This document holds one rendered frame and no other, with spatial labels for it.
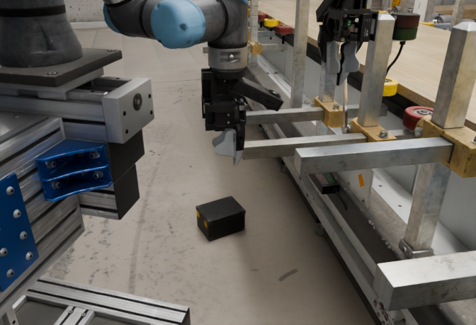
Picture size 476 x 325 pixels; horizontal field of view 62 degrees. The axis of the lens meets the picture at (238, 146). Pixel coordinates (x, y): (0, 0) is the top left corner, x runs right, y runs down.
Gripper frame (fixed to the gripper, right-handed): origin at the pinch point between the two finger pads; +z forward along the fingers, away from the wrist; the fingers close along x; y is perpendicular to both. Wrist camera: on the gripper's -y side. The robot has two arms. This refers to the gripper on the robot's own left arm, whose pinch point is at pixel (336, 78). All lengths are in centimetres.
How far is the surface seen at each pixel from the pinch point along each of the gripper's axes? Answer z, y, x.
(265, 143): 13.4, 0.3, -14.5
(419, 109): 8.9, -2.3, 22.2
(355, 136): 13.4, 0.1, 5.9
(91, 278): 99, -61, -73
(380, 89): 3.6, -2.3, 11.5
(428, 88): 9.1, -18.0, 35.0
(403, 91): 10.6, -20.7, 29.4
